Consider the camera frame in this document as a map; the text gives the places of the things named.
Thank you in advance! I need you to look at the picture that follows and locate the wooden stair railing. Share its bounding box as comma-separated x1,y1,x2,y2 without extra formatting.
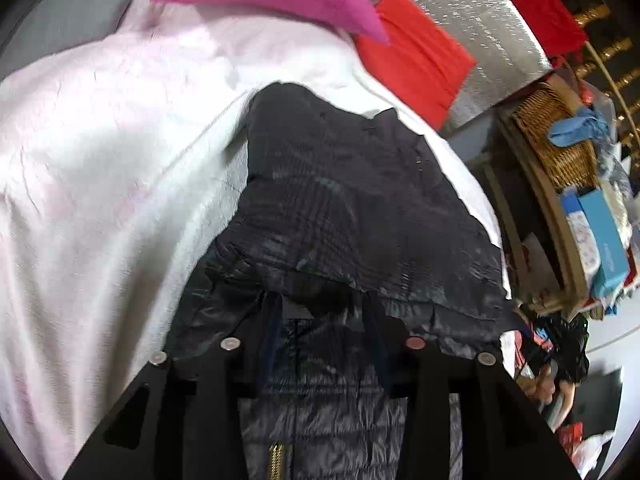
542,0,640,126

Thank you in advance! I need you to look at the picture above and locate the red pillow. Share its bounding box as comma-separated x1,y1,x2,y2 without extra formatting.
356,0,477,131

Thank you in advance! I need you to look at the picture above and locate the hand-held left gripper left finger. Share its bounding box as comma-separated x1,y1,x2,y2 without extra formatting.
65,290,281,480

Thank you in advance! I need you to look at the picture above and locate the wooden table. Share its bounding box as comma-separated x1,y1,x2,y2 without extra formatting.
480,70,608,321

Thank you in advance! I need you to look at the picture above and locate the white printed tissue pack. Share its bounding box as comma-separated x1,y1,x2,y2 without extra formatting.
560,195,601,271

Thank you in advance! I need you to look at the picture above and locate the black quilted jacket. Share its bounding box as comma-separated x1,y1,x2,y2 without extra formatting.
162,81,523,480

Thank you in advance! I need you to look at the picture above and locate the white blanket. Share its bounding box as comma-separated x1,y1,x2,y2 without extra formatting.
0,0,513,480

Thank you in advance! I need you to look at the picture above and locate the red fleece cloth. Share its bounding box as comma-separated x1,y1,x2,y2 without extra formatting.
480,0,588,58

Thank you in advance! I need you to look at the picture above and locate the person's right hand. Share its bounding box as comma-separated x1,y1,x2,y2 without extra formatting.
535,362,560,408

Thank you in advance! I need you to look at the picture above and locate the silver foil insulation mat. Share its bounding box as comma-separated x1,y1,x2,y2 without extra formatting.
335,0,553,133

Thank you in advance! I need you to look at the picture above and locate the white plastic bag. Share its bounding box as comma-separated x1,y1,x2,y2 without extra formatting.
570,430,616,476

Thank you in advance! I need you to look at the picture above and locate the light blue cloth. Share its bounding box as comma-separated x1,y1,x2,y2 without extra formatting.
547,106,613,148

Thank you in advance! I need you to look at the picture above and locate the shiny dark cloth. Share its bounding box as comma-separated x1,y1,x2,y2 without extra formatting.
547,312,590,383

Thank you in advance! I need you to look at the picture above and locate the blue cardboard box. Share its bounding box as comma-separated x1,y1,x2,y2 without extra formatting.
575,189,631,301

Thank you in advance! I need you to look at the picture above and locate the large wicker basket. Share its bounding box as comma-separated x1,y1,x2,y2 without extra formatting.
511,82,601,191

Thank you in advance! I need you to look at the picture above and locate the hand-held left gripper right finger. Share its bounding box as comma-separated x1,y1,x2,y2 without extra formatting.
362,290,583,480

